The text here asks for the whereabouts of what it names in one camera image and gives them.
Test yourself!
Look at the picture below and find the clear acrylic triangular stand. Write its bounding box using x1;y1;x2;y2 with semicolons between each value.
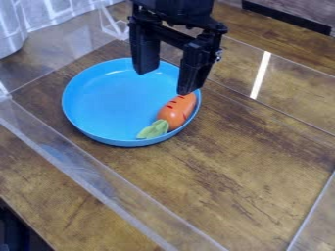
99;5;129;41

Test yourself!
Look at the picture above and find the orange toy carrot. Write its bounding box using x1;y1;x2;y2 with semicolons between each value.
136;93;198;139

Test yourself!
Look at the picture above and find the white patterned curtain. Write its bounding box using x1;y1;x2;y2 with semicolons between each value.
0;0;124;59

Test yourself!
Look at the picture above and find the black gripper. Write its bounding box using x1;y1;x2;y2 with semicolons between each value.
128;0;228;95

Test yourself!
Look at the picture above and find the dark bar at back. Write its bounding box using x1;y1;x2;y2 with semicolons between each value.
242;0;331;36

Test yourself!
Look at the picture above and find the blue round tray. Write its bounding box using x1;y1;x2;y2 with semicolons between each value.
60;57;203;148

